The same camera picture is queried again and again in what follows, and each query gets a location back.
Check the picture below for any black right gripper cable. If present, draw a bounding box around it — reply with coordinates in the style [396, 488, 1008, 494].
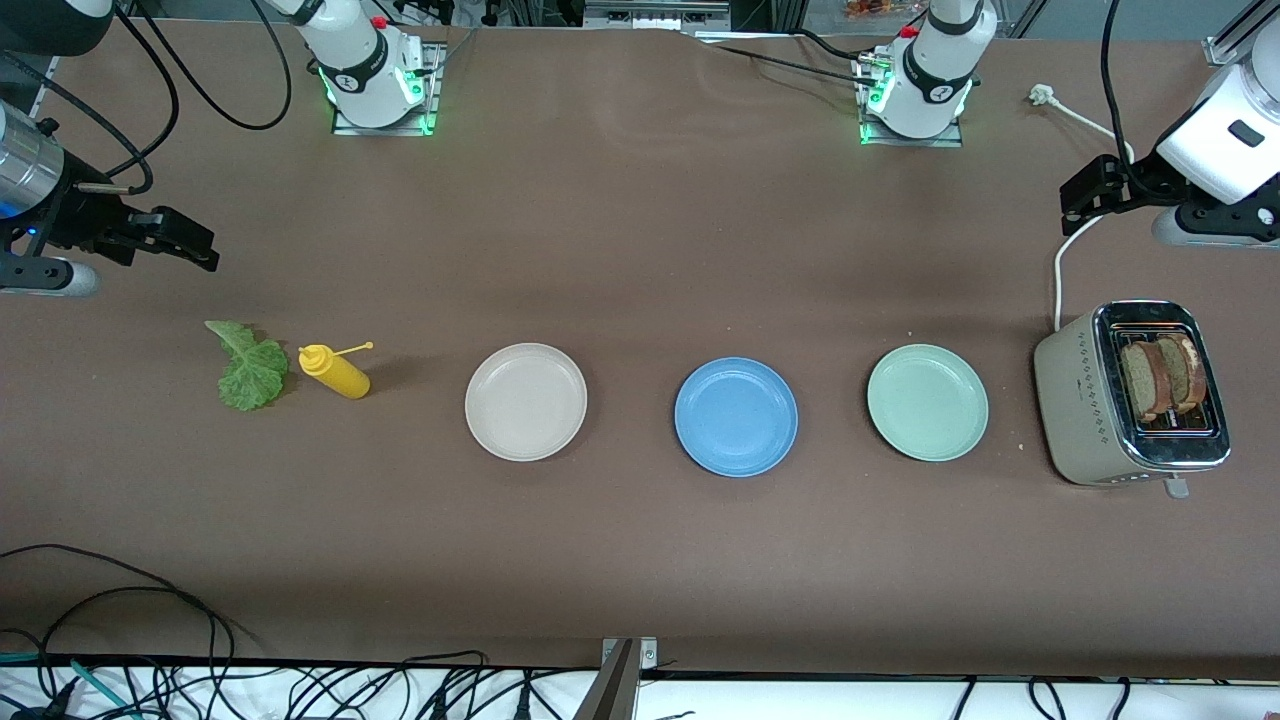
[0, 10, 183, 196]

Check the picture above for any black cable bundle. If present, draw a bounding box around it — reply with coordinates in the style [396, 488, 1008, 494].
[0, 650, 701, 720]

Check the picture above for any teal cable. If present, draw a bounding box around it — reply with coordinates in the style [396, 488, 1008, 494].
[0, 653, 136, 720]

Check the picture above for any black cable loop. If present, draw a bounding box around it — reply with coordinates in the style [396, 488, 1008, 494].
[0, 545, 236, 691]

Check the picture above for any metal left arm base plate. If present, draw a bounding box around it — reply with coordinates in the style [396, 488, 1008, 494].
[852, 55, 966, 149]

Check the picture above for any beige chrome toaster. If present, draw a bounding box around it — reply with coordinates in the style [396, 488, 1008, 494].
[1033, 300, 1232, 499]

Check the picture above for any blue round plate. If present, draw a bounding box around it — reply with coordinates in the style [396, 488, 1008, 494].
[674, 357, 800, 478]

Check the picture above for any aluminium profile post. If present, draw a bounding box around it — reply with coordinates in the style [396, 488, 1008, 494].
[572, 640, 641, 720]

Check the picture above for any brown bread slice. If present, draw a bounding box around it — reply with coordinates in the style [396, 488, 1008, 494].
[1156, 333, 1209, 416]
[1119, 341, 1171, 424]

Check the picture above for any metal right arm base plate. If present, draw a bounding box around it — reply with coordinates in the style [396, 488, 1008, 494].
[330, 42, 446, 138]

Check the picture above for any metal table bracket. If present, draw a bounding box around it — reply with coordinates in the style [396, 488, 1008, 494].
[600, 637, 658, 673]

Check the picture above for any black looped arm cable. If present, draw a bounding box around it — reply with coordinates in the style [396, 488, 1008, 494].
[130, 0, 293, 129]

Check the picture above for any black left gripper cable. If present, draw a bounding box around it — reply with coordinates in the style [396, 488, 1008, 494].
[1100, 0, 1141, 191]

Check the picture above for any green lettuce leaf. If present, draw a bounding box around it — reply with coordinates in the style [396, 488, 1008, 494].
[204, 320, 290, 412]

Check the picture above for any beige round plate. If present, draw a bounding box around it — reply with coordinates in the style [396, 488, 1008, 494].
[465, 343, 589, 463]

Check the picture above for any aluminium corner profile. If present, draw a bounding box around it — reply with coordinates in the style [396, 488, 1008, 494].
[1205, 0, 1269, 67]

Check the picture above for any mint green round plate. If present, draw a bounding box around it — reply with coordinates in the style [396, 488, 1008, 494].
[866, 344, 990, 463]

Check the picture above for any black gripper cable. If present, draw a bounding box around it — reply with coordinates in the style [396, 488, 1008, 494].
[0, 10, 183, 196]
[1100, 0, 1141, 191]

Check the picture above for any black base cable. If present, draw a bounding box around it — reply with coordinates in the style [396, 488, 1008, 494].
[700, 28, 881, 91]

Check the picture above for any white toaster power cable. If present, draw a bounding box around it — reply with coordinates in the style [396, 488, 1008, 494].
[1030, 84, 1141, 333]

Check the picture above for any aluminium rail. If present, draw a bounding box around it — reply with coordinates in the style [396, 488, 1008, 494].
[583, 0, 731, 31]

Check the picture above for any yellow squeeze sauce bottle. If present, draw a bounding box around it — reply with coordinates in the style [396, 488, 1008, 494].
[298, 341, 375, 400]

